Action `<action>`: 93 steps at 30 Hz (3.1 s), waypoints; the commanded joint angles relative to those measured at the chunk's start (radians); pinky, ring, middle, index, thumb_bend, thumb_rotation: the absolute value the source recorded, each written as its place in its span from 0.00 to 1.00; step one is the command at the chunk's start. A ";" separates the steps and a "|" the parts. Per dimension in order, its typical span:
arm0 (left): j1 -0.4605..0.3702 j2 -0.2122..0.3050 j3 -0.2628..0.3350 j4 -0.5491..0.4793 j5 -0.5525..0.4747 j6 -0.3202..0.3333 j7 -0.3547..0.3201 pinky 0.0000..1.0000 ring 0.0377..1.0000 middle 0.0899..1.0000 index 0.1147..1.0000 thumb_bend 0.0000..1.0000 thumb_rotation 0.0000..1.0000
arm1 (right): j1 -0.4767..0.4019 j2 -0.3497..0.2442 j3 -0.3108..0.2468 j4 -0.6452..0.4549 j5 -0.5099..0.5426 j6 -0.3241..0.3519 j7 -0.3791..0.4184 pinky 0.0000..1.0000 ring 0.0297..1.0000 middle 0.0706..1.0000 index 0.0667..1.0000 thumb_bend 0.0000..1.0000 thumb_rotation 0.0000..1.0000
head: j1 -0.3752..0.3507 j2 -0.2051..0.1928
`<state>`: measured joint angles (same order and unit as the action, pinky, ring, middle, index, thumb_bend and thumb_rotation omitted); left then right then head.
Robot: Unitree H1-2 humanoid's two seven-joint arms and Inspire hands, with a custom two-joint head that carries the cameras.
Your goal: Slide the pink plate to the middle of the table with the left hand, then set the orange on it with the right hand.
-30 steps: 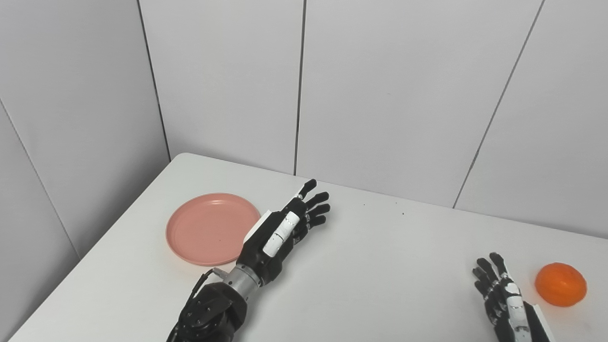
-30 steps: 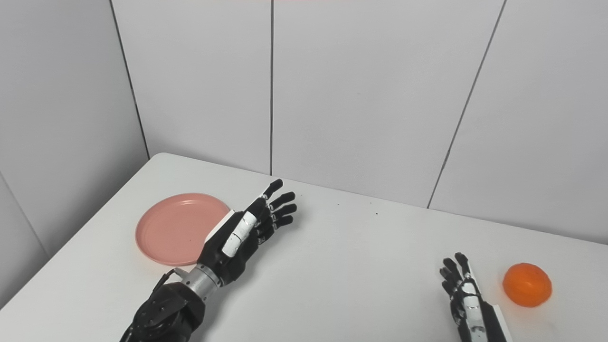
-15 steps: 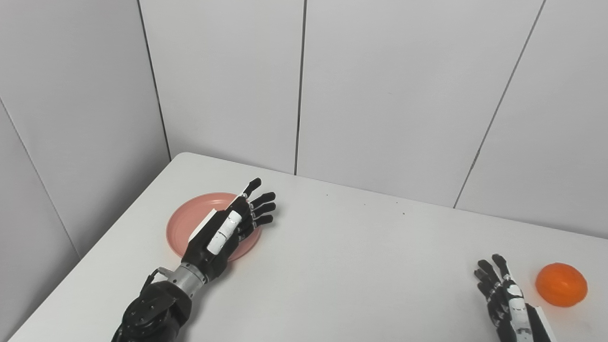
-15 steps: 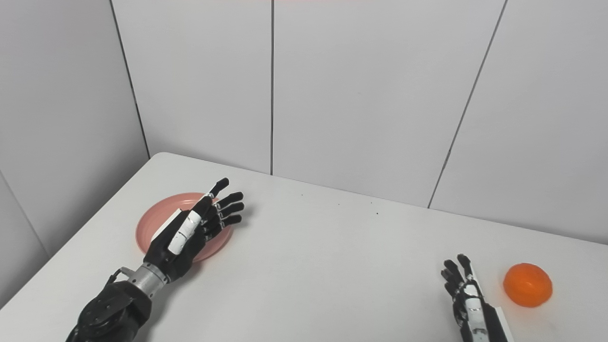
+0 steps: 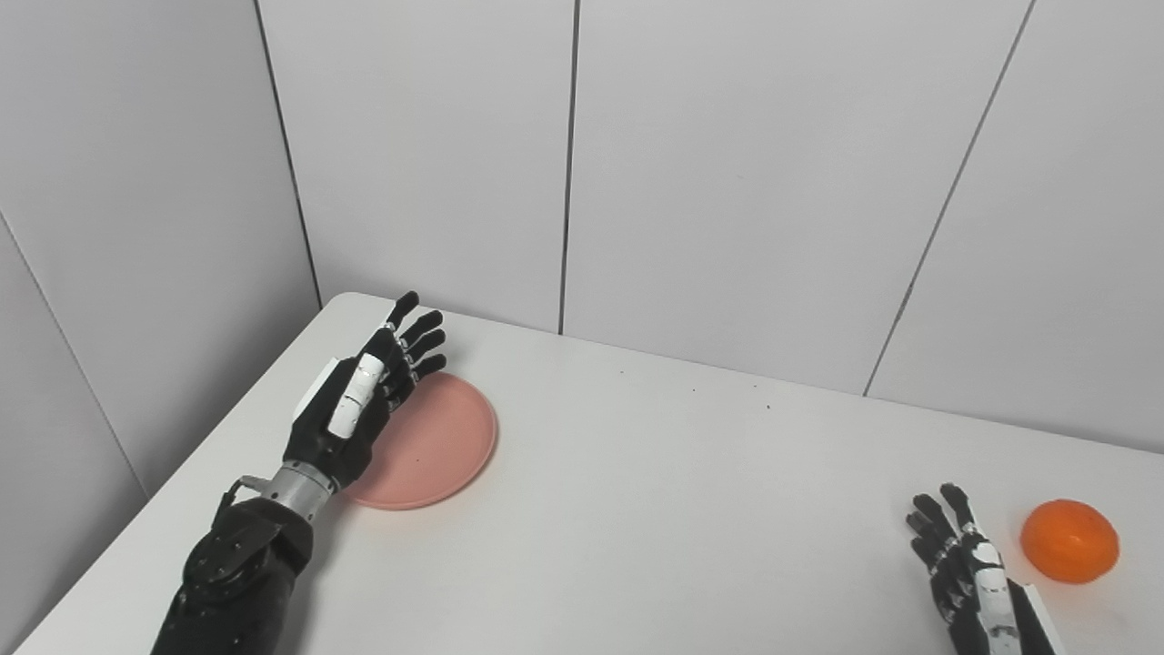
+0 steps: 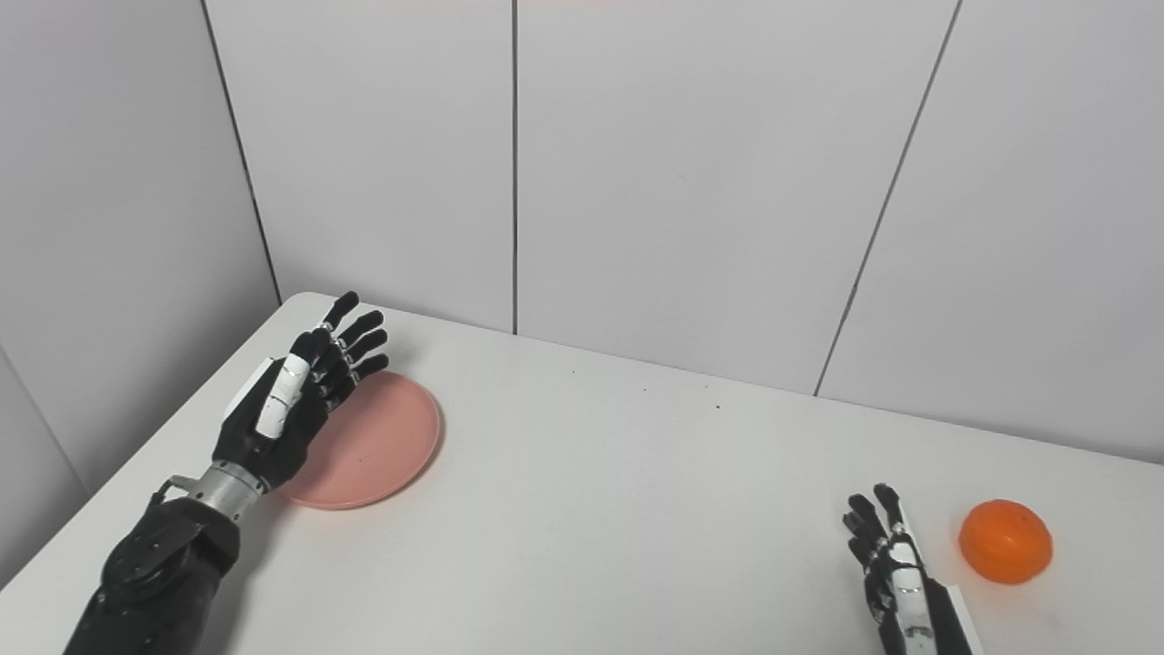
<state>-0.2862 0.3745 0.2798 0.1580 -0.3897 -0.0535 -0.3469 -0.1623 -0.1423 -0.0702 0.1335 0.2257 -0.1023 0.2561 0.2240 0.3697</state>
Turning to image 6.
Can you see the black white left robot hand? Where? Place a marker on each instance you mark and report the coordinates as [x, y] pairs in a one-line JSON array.
[[273, 428]]

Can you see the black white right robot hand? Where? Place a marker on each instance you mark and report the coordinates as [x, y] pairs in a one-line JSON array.
[[914, 609]]

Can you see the pink round plate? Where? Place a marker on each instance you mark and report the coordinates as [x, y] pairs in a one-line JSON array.
[[377, 446]]

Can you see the orange fruit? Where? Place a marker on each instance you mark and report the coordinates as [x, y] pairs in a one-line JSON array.
[[1005, 541]]

